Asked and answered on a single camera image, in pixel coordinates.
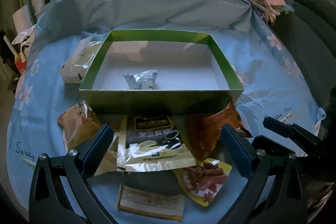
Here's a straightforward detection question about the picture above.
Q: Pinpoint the red white box clutter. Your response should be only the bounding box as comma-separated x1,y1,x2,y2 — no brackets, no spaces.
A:
2,5,36,74

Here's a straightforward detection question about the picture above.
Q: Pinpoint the orange-brown snack packet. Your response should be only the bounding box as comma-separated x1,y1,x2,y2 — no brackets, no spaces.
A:
185,97,252,161

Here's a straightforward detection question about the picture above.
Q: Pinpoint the yellow-edged label-back packet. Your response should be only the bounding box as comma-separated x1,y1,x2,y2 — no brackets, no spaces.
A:
116,184,185,222

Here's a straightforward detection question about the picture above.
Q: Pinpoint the small white grey packet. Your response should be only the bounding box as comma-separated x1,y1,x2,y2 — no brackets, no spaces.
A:
123,69,158,90

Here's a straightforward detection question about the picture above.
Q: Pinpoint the light blue floral bedsheet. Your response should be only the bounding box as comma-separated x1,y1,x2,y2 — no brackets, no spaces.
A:
7,0,325,213

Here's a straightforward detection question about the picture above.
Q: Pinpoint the beige barcode snack bag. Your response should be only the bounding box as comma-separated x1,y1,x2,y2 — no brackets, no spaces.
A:
94,132,119,176

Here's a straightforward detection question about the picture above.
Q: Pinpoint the black sesame paste packet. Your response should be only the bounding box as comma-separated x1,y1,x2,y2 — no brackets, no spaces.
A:
117,115,196,172

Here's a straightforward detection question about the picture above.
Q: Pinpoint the white tissue pack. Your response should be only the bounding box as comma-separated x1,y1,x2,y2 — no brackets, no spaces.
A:
59,33,102,84

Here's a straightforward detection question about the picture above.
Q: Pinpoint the dark grey sofa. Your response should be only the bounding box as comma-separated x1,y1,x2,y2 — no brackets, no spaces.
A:
273,0,335,109

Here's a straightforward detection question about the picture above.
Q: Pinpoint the yellow dried meat packet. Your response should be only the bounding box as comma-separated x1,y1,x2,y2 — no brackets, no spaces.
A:
173,158,232,207

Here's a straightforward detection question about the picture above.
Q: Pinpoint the green cardboard box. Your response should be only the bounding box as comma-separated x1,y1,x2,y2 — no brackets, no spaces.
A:
79,30,244,115

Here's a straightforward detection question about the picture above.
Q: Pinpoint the beige clear-window snack bag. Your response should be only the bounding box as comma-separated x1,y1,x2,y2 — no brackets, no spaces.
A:
57,101,101,152

